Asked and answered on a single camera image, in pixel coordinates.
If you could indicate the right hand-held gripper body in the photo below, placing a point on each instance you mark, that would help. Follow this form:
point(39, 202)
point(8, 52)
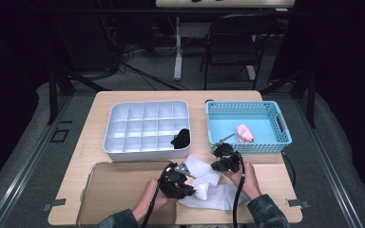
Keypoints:
point(231, 158)

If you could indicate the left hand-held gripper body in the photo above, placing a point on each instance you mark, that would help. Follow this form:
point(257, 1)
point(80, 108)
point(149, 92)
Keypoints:
point(172, 182)

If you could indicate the white sock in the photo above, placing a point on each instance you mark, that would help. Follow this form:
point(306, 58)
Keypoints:
point(212, 196)

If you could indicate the black sock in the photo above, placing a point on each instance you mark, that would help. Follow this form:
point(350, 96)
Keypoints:
point(182, 139)

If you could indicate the blue plastic basket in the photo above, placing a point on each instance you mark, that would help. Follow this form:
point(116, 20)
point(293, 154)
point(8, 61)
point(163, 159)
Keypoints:
point(250, 118)

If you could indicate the clear plastic box lid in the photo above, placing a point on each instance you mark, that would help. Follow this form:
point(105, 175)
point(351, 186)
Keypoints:
point(114, 190)

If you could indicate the white compartment box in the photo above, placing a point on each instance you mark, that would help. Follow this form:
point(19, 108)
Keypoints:
point(139, 126)

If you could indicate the person's left hand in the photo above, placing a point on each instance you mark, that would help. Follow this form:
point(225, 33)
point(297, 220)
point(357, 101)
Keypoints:
point(150, 199)

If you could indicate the person's right hand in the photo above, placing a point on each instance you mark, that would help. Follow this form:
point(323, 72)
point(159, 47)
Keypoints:
point(248, 182)

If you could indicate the pink sock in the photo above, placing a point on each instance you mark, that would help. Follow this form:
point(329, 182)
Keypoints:
point(244, 133)

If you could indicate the black metal stand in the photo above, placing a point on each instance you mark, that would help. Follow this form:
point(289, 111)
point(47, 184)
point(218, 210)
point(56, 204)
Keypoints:
point(311, 98)
point(53, 95)

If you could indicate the black folding chair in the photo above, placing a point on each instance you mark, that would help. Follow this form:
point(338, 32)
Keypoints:
point(234, 41)

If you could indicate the black square floor fitting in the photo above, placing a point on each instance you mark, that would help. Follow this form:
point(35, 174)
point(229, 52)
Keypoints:
point(59, 135)

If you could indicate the white-legged desk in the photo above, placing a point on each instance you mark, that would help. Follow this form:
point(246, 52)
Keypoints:
point(178, 47)

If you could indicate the grey metal table bracket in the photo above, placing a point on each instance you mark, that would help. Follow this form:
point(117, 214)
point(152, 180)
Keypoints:
point(55, 204)
point(297, 203)

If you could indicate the aluminium floor rail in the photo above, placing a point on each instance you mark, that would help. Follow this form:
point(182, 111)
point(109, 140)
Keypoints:
point(22, 171)
point(332, 177)

